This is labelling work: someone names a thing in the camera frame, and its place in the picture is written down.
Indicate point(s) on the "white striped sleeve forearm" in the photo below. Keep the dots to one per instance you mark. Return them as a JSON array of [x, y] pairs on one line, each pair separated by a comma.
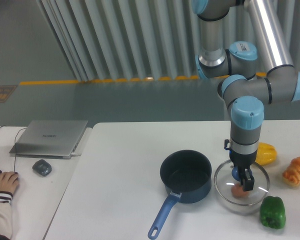
[[6, 225]]

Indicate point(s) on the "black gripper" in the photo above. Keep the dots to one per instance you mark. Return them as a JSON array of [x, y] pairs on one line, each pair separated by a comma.
[[242, 156]]

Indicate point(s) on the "person's hand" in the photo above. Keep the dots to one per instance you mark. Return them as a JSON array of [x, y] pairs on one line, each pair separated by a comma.
[[9, 182]]

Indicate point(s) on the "dark blue saucepan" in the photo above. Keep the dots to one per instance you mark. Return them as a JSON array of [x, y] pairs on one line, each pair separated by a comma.
[[186, 175]]

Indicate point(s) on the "silver laptop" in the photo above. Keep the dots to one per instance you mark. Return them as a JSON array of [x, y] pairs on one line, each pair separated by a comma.
[[53, 139]]

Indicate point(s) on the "glass lid with blue knob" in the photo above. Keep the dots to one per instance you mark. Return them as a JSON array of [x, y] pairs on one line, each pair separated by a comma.
[[224, 180]]

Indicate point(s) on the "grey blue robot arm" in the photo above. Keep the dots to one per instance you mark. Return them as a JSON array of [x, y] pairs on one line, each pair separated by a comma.
[[255, 74]]

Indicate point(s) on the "brown egg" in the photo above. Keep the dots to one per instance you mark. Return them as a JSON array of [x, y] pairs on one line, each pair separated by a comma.
[[237, 191]]

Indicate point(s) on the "orange bread loaf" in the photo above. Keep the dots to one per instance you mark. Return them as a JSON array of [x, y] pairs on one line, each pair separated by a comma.
[[291, 175]]

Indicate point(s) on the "yellow bell pepper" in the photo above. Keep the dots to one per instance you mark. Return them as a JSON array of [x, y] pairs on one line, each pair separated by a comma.
[[266, 154]]

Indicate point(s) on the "green bell pepper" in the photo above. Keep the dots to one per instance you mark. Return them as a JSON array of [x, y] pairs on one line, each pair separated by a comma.
[[272, 213]]

